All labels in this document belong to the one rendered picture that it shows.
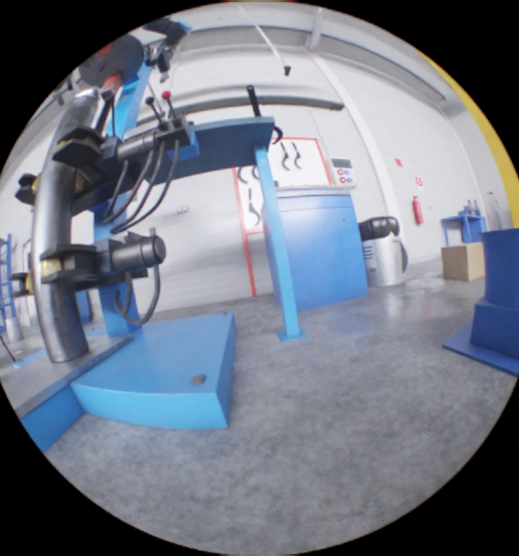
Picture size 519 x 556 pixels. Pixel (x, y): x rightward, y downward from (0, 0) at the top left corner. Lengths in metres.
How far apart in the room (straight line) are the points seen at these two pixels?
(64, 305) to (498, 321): 1.45
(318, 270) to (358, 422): 1.14
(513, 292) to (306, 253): 1.25
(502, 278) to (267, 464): 0.76
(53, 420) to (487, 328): 1.30
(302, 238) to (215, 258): 1.43
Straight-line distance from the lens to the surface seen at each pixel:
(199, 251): 2.56
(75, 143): 0.84
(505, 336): 0.75
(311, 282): 1.39
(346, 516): 0.37
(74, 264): 0.66
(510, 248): 0.69
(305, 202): 1.47
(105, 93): 1.83
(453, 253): 1.99
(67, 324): 0.85
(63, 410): 0.73
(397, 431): 0.46
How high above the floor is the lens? 0.36
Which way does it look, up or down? 3 degrees down
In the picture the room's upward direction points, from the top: 9 degrees counter-clockwise
